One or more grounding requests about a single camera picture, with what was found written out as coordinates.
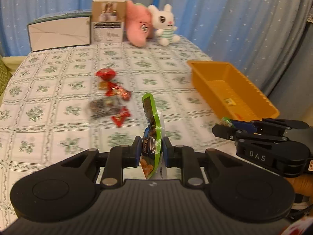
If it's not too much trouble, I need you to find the green snack packet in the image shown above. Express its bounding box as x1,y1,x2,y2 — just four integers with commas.
140,92,168,181

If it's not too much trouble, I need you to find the red white printed cloth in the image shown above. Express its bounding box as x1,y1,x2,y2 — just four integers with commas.
280,214,313,235

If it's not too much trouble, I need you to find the small green candy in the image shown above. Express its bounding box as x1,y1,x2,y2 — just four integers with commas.
219,117,236,128

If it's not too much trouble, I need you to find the dark clear snack packet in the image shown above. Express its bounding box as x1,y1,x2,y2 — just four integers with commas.
88,96,123,118

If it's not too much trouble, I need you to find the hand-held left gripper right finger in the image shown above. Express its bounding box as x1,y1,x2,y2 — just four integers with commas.
162,136,245,189

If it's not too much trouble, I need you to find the red foil candy wide wrapper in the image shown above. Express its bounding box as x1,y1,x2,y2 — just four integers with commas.
95,69,117,81

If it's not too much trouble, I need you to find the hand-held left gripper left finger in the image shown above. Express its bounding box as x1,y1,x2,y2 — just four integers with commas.
60,137,143,189

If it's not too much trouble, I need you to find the white green cardboard box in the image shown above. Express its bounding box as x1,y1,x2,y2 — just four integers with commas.
26,9,92,52

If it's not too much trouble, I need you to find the pale green sofa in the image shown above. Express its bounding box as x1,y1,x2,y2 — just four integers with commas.
0,55,26,98

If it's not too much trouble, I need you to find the green zigzag cushion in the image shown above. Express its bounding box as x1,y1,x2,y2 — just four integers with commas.
0,58,12,96

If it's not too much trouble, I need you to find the tan product box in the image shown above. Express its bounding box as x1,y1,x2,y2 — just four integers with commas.
91,0,127,44

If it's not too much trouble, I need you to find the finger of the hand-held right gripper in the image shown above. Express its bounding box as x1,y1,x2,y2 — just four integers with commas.
230,118,310,137
212,124,289,143

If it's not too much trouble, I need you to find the blue starry curtain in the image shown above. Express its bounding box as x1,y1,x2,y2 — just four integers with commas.
0,0,313,124

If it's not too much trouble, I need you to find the pink plush toy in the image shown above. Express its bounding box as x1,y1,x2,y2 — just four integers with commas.
125,0,155,48

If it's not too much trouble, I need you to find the person's right hand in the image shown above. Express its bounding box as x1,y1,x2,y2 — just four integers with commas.
285,170,313,198

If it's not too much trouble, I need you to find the orange plastic basket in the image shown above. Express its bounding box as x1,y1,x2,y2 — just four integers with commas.
186,60,280,123

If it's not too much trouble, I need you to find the white rabbit plush toy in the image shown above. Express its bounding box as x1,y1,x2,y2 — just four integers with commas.
147,4,181,46

